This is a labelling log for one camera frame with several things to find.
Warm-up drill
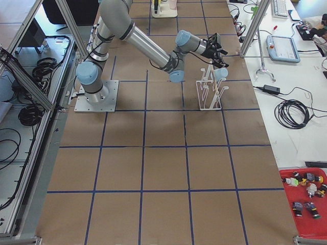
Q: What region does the red parts tray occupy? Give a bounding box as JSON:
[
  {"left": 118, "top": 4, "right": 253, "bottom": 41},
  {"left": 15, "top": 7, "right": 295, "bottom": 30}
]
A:
[{"left": 284, "top": 183, "right": 327, "bottom": 240}]

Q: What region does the teach pendant tablet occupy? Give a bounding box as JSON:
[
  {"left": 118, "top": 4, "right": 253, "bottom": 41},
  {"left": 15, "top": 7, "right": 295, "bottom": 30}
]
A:
[{"left": 266, "top": 35, "right": 300, "bottom": 63}]

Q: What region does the grabber claw tool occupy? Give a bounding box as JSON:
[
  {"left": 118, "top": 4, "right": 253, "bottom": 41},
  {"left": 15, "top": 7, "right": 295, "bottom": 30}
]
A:
[{"left": 254, "top": 29, "right": 276, "bottom": 83}]

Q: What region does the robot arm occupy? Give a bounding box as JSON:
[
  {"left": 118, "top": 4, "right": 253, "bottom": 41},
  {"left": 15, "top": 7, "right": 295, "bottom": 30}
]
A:
[{"left": 76, "top": 1, "right": 228, "bottom": 105}]

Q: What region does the pink cup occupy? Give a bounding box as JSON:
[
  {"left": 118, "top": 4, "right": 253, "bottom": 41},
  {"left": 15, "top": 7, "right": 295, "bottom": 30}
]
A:
[{"left": 168, "top": 0, "right": 177, "bottom": 9}]

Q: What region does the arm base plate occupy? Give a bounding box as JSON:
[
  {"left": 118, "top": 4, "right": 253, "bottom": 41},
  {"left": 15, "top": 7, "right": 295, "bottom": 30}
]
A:
[{"left": 75, "top": 80, "right": 119, "bottom": 113}]

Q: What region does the light blue cup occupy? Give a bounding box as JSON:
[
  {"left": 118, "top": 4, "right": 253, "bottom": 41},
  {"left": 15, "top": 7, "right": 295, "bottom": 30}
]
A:
[{"left": 213, "top": 67, "right": 228, "bottom": 81}]

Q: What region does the coiled black cable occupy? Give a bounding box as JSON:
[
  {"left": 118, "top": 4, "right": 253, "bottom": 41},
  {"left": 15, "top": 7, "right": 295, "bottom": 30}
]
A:
[{"left": 274, "top": 99, "right": 311, "bottom": 130}]

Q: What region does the cream plastic tray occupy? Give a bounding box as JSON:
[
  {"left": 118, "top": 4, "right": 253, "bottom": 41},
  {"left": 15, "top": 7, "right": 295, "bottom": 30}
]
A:
[{"left": 151, "top": 1, "right": 178, "bottom": 18}]

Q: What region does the white wire cup rack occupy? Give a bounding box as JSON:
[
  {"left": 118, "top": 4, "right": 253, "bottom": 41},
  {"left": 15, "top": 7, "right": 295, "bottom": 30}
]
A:
[{"left": 196, "top": 64, "right": 229, "bottom": 111}]

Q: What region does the black power adapter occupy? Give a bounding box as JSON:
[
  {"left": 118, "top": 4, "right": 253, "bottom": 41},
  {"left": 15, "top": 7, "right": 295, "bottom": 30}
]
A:
[{"left": 263, "top": 85, "right": 281, "bottom": 95}]

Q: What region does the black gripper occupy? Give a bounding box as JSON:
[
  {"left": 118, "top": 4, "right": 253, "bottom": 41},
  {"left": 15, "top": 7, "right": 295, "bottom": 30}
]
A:
[{"left": 203, "top": 33, "right": 229, "bottom": 68}]

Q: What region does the aluminium frame post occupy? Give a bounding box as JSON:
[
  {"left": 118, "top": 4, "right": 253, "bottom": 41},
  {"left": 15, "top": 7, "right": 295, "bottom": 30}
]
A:
[{"left": 240, "top": 0, "right": 271, "bottom": 58}]

